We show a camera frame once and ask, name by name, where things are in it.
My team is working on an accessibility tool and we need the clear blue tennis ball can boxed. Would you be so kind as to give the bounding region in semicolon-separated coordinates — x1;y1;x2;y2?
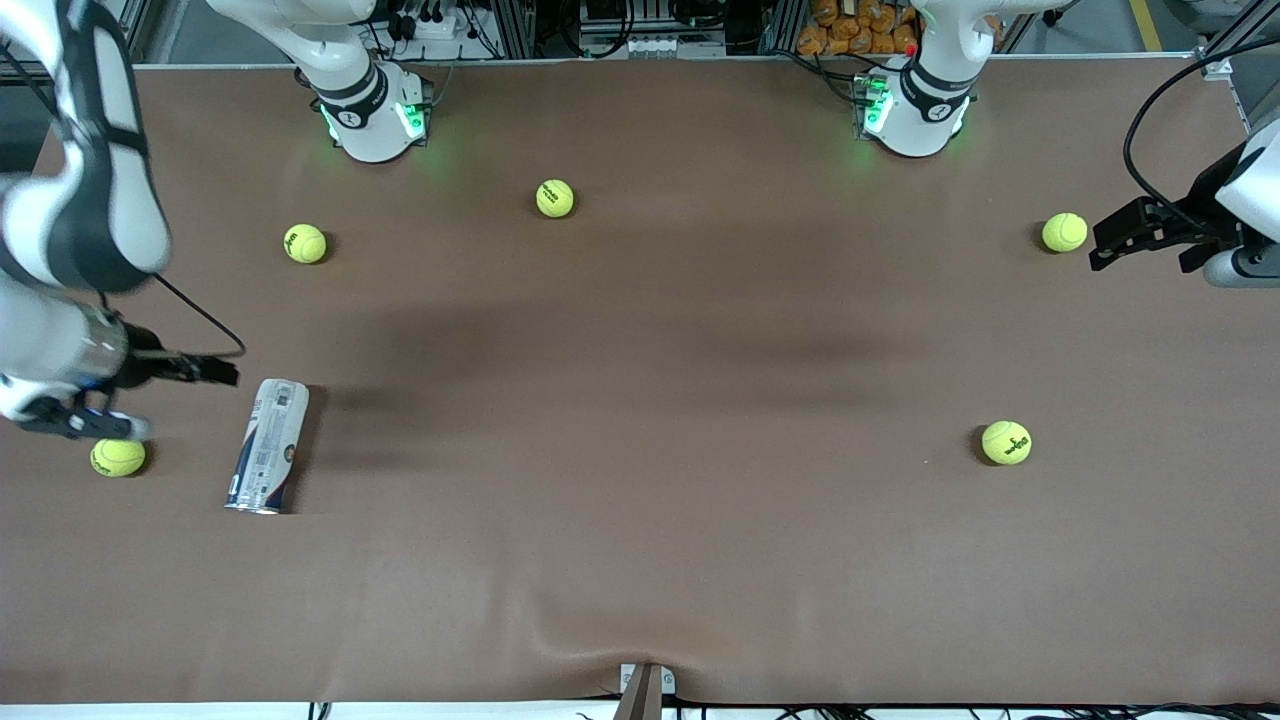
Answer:
224;378;311;516

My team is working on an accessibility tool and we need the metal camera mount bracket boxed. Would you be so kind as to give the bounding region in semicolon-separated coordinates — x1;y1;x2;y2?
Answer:
612;662;677;720

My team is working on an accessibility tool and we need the orange packaged snacks pile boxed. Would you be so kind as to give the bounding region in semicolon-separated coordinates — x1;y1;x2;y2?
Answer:
798;0;919;57

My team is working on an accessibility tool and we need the brown table cover mat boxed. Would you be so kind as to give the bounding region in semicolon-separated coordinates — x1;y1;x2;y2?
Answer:
0;55;1280;706

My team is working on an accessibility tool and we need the white power strip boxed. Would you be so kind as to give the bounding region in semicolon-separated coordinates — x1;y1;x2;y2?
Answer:
395;8;483;41

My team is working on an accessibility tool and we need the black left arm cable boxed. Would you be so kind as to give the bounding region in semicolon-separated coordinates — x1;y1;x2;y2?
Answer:
1122;40;1280;241

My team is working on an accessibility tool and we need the white socket strip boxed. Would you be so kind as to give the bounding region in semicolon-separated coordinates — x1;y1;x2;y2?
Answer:
578;33;728;58

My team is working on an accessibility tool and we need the aluminium frame corner post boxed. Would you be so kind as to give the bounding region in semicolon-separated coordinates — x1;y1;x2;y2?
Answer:
1195;0;1280;131

